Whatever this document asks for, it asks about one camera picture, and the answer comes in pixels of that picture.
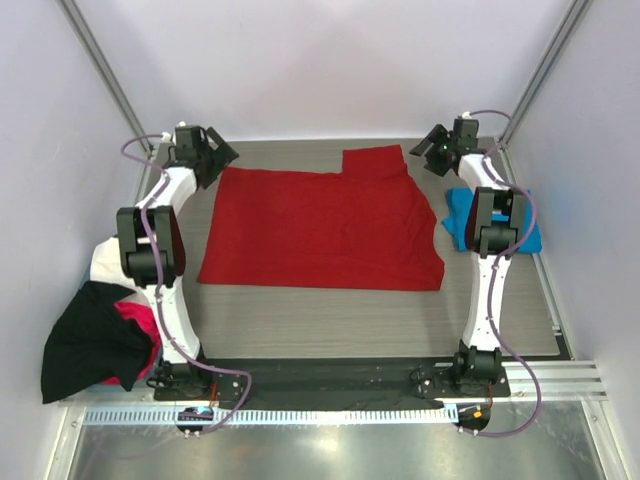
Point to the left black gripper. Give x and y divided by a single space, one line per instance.
223 151

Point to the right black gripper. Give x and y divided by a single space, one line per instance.
437 134

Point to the red t shirt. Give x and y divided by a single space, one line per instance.
368 226

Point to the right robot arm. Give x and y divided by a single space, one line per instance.
496 227

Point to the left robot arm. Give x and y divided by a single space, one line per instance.
153 256

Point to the folded blue t shirt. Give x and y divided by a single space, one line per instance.
459 201

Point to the white t shirt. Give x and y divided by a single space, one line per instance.
106 266

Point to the black t shirt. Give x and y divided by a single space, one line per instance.
71 361

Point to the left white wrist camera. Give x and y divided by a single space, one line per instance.
172 132

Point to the left aluminium frame post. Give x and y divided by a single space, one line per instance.
90 44

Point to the aluminium frame post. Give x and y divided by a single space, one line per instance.
90 44
562 36

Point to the right aluminium frame post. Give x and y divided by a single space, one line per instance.
562 36

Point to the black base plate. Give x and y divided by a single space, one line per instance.
300 381

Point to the slotted cable duct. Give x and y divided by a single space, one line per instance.
200 415

